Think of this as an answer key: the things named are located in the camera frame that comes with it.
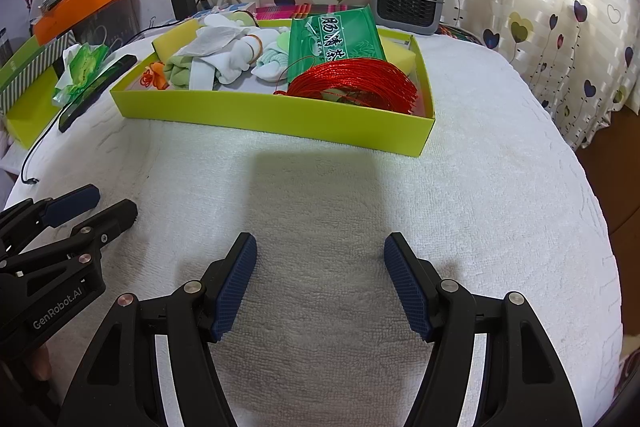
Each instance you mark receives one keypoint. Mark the white tissue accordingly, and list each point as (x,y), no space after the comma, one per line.
(210,42)

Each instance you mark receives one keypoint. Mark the wooden cabinet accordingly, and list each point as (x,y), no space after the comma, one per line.
(620,167)

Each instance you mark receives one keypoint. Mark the white socks bundle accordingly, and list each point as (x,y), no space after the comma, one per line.
(232,57)

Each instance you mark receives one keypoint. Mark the white blue-dotted power strip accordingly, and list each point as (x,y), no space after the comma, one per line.
(225,9)

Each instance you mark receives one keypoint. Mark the person's left hand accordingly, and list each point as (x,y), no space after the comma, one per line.
(41,364)

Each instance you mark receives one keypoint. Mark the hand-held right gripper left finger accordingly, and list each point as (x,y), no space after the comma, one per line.
(234,289)

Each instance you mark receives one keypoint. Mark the green tea packet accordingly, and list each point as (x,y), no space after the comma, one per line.
(340,37)

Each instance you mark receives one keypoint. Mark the dark patterned box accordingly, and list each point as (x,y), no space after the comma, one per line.
(107,24)

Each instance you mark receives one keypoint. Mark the green tissue pack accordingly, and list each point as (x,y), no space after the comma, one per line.
(82,72)

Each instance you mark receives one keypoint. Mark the striped green box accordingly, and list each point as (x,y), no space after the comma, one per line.
(30,77)

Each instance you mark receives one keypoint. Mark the mint green sock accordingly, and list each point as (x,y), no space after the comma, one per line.
(270,62)

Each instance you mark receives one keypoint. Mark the black phone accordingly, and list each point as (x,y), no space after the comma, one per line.
(100,87)

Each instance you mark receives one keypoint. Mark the orange storage bin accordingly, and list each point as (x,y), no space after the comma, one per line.
(80,4)

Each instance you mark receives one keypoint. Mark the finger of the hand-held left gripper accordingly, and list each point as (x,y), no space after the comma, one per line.
(70,204)
(115,217)

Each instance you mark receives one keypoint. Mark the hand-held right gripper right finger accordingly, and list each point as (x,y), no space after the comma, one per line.
(406,289)

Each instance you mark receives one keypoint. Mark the red tassel ornament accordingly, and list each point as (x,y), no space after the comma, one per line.
(355,84)

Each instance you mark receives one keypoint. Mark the plaid cloth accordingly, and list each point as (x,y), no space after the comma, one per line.
(280,12)

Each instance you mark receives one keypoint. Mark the lime green shallow box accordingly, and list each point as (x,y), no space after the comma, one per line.
(260,117)

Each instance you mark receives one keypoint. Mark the small orange charm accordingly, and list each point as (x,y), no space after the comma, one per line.
(155,77)

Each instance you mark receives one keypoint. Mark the yellow sponge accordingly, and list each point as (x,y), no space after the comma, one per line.
(175,39)
(402,57)

